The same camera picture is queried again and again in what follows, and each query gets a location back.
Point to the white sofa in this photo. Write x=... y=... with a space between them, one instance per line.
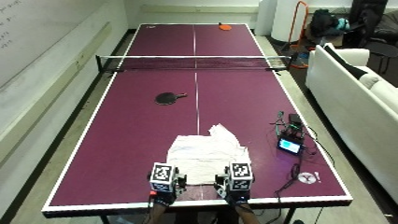
x=356 y=112

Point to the white cloth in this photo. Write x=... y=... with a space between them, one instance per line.
x=209 y=154

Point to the white marker cube right glove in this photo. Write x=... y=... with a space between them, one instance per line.
x=241 y=176

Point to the whiteboard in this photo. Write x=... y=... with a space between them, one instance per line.
x=37 y=34

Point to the orange table tennis paddle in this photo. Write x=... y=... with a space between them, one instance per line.
x=225 y=27

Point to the black power adapter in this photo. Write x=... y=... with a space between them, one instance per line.
x=294 y=118

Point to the white round pillar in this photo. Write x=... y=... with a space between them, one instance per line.
x=286 y=20

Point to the small computer with screen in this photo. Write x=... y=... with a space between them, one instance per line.
x=290 y=141

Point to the white marker cube glove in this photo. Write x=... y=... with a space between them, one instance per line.
x=241 y=176
x=161 y=176

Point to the person's right hand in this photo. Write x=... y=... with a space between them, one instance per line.
x=232 y=194

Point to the person's left hand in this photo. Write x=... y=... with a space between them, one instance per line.
x=173 y=189

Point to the white marker cube left glove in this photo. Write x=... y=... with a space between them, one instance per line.
x=161 y=176

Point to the orange metal frame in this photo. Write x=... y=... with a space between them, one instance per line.
x=298 y=34

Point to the black backpack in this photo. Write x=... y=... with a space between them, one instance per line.
x=324 y=21

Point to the black table tennis paddle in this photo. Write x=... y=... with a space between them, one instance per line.
x=167 y=98

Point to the black cushion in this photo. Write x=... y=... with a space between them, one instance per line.
x=346 y=63

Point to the table tennis net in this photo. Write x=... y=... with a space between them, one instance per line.
x=195 y=62

